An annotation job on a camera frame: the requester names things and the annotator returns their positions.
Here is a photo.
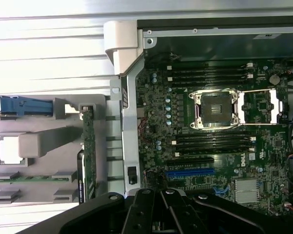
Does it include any blue expansion slot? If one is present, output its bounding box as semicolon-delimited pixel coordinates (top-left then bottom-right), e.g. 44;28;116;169
165;169;216;178

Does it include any hard disk in blue caddy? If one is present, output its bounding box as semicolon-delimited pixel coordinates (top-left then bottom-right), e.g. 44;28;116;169
0;96;52;117

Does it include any green Dell motherboard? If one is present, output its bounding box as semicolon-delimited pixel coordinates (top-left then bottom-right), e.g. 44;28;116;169
136;58;291;217

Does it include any black RAM slot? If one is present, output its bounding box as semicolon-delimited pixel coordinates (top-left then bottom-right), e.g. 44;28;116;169
172;74;253;80
171;138;251;145
174;144;256;151
174;133;256;141
175;150;251;157
167;77;249;86
172;63;253;69
166;66;249;74

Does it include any silver CPU chip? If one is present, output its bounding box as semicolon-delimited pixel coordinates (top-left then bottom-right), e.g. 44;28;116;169
0;136;21;163

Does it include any grey plastic parts rack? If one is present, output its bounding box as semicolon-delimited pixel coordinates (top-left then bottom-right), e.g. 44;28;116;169
0;94;125;204

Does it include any green RAM stick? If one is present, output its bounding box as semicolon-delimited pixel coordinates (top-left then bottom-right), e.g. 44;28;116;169
0;175;74;182

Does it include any silver chipset heatsink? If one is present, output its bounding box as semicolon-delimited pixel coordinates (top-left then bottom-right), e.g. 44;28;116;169
234;179;261;204

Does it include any black expansion slot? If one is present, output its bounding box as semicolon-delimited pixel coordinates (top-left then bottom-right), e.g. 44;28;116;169
166;157;215;166

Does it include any open dark grey PC case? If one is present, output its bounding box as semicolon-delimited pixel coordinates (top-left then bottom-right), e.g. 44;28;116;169
104;15;293;220

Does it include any CPU socket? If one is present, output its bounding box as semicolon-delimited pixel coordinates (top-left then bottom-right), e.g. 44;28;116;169
189;90;240;130

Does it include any silver socket cover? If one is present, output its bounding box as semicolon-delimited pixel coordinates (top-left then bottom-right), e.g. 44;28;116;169
239;89;284;125

